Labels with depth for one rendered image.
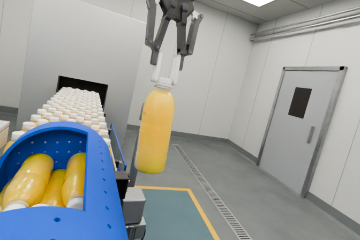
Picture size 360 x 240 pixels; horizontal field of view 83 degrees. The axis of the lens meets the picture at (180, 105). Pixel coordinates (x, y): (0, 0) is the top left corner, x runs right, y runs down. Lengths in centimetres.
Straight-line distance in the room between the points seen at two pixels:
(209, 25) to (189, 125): 259
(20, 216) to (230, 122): 576
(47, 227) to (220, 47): 545
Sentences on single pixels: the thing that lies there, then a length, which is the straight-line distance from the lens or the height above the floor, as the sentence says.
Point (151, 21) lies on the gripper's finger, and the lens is 46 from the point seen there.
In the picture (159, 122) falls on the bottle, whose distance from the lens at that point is 44.
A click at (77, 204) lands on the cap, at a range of 50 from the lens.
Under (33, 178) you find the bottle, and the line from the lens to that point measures 57.
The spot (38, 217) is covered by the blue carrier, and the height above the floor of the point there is 123.
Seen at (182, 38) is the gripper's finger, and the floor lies 152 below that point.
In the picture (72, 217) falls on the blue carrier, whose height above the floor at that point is 123.
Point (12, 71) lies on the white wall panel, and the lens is 535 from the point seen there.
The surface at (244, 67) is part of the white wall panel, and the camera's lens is 594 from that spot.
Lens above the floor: 142
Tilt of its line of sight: 6 degrees down
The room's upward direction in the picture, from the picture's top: 13 degrees clockwise
